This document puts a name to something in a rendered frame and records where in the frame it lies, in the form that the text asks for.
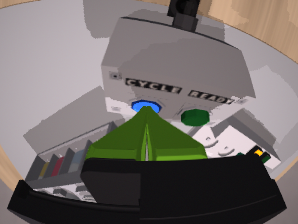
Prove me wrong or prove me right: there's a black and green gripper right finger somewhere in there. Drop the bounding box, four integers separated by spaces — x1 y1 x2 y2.
147 106 208 161

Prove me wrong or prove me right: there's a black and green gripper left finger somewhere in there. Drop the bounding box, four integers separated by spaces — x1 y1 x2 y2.
85 106 147 161

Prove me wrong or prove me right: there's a grey flat mat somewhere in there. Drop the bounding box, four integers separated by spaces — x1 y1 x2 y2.
0 0 298 180

